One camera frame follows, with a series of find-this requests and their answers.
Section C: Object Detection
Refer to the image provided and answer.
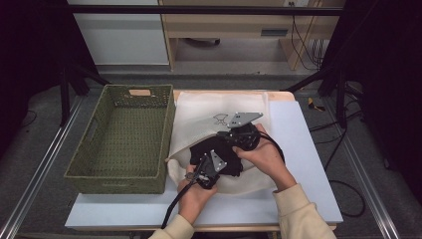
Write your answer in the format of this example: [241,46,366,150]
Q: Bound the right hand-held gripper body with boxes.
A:
[227,112,264,152]

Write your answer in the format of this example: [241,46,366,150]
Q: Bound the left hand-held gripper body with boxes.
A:
[195,149,228,190]

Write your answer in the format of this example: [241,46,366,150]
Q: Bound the black cloth garment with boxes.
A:
[188,133,246,178]

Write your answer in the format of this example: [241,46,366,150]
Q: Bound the white mesh laundry bag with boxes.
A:
[165,92,277,196]

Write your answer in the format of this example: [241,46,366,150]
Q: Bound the green woven basket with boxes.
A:
[64,84,177,195]

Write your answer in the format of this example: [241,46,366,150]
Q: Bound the person's left hand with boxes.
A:
[177,164,218,225]

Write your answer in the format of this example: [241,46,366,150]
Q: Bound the person's right hand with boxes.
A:
[232,123,298,192]

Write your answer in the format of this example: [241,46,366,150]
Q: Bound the yellow and black tool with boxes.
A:
[307,97,326,113]

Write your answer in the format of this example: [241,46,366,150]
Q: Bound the light wooden desk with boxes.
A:
[158,0,345,72]

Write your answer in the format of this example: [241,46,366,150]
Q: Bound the black metal stand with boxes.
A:
[59,64,111,127]
[284,65,365,129]

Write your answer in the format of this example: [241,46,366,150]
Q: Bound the white power strip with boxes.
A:
[283,0,311,8]

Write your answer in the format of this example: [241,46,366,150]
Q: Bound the white cabinet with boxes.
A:
[67,0,170,66]

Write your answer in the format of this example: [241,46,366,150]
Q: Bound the black curtain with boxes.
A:
[0,0,99,160]
[319,0,422,203]

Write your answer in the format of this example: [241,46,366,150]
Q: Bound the right hand-held gripper black cable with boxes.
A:
[258,130,286,164]

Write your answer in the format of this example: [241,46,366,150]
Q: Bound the hand-held gripper black cable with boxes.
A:
[160,180,197,230]
[258,130,286,164]

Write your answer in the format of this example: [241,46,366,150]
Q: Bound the left hand-held gripper black cable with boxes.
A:
[160,180,197,230]

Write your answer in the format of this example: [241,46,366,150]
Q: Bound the grey drawer handle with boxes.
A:
[260,29,290,37]

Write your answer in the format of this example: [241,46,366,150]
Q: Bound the black hanging cables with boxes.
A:
[291,14,325,71]

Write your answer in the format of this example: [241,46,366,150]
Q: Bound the black horizontal frame bar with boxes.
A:
[68,4,343,16]

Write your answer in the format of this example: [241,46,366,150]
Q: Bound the aluminium floor rail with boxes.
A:
[322,99,401,239]
[0,95,85,239]

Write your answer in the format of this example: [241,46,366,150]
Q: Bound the black floor cable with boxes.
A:
[308,109,367,219]

